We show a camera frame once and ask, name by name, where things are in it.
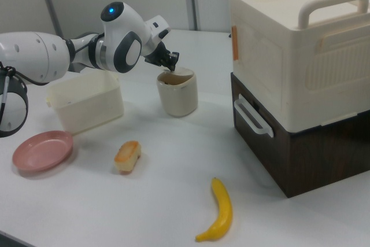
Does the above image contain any cream toy microwave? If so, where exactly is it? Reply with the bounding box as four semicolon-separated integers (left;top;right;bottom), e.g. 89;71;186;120
227;0;370;132

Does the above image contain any white translucent plastic container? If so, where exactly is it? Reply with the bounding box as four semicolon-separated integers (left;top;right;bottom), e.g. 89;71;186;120
45;72;125;135

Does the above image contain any pink plate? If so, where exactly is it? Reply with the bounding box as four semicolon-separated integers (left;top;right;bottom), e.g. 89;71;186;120
12;130;74;172

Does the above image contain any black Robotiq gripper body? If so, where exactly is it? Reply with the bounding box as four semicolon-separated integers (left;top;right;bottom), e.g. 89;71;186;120
144;43;171;66

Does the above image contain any toasted bread piece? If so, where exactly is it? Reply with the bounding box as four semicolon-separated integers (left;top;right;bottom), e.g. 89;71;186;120
114;140;143;175

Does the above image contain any yellow banana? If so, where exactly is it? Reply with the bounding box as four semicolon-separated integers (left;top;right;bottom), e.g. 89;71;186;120
195;177;234;242

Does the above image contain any orange microwave door handle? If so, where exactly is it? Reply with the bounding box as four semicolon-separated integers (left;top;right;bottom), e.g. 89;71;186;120
232;25;240;61

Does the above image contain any beige trash can with lid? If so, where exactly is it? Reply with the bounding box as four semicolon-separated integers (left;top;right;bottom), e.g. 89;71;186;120
156;67;199;118

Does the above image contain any dark brown wooden drawer box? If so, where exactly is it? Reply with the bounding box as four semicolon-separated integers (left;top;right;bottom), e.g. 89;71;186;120
230;72;370;198

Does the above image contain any white drawer handle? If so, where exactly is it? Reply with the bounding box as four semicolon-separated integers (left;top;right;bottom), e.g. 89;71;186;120
233;94;275;138

